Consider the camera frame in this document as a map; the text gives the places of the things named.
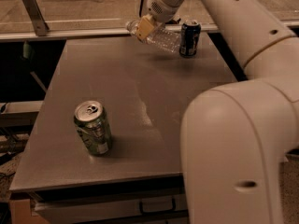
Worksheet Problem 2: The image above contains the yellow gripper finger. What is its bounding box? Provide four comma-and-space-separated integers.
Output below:
136, 14, 156, 41

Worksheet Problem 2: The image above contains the grey side shelf rail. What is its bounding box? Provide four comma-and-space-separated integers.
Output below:
0, 101, 43, 127

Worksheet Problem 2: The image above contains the green soda can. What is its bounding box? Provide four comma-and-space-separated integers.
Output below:
74, 101, 112, 156

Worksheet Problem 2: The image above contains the clear plastic water bottle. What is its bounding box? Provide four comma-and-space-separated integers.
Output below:
139, 26, 180, 53

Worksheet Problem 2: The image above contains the left metal bracket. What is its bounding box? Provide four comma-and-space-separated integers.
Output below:
22, 0, 49, 36

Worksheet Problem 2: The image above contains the grey cabinet drawer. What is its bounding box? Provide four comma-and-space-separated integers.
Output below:
35, 189, 188, 224

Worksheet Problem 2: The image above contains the blue soda can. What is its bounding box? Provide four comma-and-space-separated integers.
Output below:
179, 20, 201, 58

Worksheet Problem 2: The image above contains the black drawer handle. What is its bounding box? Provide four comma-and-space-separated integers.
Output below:
138, 197, 177, 215

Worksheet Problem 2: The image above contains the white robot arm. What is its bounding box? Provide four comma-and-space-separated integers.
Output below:
137, 0, 299, 224

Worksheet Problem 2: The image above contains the metal window rail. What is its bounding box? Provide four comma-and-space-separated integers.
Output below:
0, 19, 299, 43

